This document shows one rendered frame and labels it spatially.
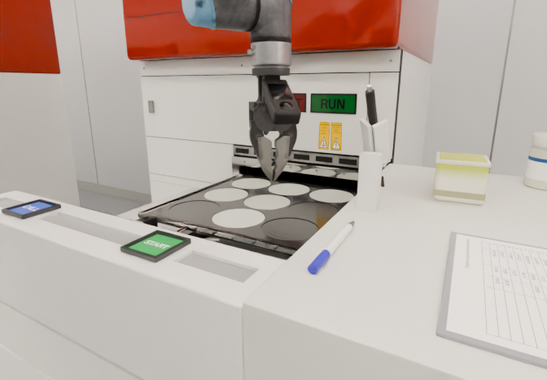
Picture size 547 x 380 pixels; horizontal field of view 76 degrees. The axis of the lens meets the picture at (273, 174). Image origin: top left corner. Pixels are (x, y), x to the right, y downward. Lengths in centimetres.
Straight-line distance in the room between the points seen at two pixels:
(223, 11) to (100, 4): 336
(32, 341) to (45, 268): 16
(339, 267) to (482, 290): 13
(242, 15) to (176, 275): 42
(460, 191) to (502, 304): 28
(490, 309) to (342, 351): 13
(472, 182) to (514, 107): 174
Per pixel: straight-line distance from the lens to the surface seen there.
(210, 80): 108
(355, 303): 32
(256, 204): 74
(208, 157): 111
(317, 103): 90
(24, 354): 72
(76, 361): 59
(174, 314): 38
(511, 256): 46
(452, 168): 61
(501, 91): 233
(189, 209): 74
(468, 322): 33
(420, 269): 39
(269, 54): 65
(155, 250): 42
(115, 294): 44
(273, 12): 66
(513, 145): 236
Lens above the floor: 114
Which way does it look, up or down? 14 degrees down
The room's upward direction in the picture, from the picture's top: straight up
